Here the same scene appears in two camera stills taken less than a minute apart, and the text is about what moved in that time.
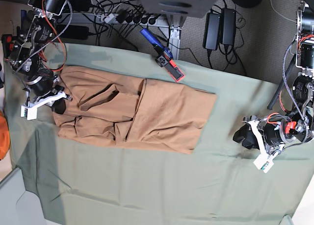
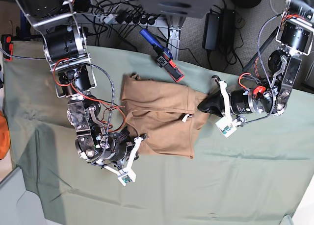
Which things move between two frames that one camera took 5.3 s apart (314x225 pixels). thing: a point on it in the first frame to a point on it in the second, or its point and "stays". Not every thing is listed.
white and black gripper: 58,95 to 123,169
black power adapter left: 211,31 stays
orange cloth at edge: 4,136 stays
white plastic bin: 18,206 stays
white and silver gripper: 269,138 to 218,103
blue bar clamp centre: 165,59 stays
